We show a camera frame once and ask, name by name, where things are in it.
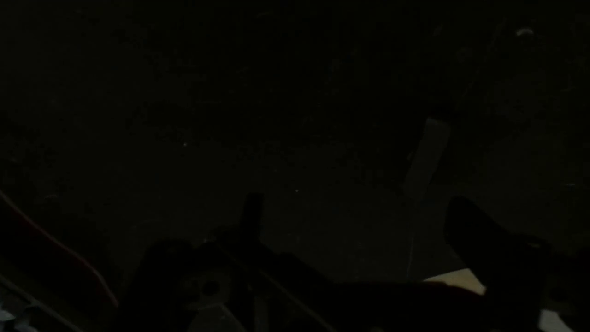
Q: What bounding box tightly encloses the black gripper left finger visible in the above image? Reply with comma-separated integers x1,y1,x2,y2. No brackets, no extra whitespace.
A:
215,194,338,332

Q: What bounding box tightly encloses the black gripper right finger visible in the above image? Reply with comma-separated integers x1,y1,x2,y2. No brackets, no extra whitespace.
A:
445,196,550,332

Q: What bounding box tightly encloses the black desk mat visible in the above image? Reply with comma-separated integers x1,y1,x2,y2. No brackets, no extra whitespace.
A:
0,0,590,332

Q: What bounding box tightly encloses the thin orange cable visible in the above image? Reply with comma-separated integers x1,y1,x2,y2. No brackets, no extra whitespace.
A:
0,190,120,310

